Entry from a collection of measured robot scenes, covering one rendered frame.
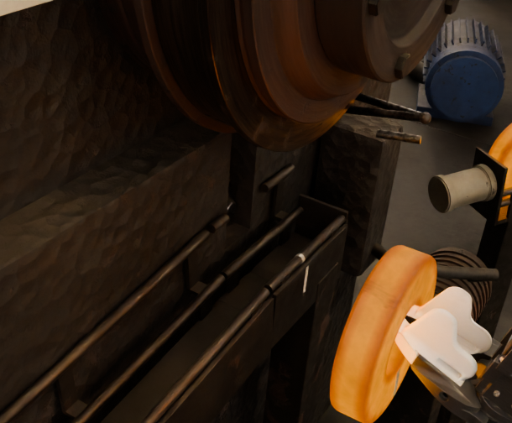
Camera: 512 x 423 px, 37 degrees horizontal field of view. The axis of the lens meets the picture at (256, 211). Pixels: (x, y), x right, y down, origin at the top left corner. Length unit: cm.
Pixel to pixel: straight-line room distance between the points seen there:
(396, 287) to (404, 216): 184
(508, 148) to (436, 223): 122
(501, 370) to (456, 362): 4
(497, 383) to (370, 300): 11
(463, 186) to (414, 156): 160
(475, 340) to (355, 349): 11
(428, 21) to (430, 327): 33
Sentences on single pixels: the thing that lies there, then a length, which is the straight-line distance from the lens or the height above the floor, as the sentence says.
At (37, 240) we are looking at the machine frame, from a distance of 68.
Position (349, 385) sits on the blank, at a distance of 62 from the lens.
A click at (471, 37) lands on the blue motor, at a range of 310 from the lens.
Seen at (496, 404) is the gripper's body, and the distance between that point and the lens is 64.
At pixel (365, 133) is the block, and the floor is 80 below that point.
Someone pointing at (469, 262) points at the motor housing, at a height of 53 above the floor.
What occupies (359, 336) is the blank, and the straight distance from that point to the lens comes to 60.
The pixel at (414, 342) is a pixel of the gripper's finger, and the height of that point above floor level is 85.
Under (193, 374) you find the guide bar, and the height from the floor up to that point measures 70.
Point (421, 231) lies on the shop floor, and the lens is 239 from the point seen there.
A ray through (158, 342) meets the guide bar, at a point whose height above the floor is 69.
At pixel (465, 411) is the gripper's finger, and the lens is 63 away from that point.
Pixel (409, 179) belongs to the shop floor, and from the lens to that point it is 266.
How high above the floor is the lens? 126
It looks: 32 degrees down
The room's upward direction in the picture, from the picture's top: 5 degrees clockwise
